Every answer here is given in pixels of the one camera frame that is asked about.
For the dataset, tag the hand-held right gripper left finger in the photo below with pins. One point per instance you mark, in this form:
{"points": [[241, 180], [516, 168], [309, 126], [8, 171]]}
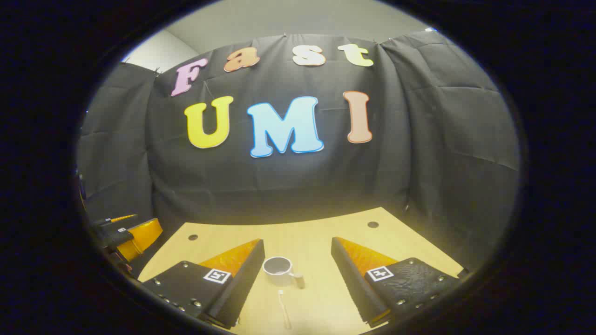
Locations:
{"points": [[242, 284]]}

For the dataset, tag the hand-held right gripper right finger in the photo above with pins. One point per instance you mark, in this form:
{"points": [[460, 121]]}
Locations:
{"points": [[354, 284]]}

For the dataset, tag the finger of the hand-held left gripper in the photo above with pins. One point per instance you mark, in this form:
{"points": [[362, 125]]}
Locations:
{"points": [[142, 237], [118, 218]]}

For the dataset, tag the wooden toothbrush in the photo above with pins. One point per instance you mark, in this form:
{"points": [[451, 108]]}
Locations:
{"points": [[284, 307]]}

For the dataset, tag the light wooden desktop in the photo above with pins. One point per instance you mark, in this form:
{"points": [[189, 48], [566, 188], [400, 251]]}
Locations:
{"points": [[307, 232]]}

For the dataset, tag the black backdrop cloth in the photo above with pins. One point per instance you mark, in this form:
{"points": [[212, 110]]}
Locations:
{"points": [[279, 186]]}

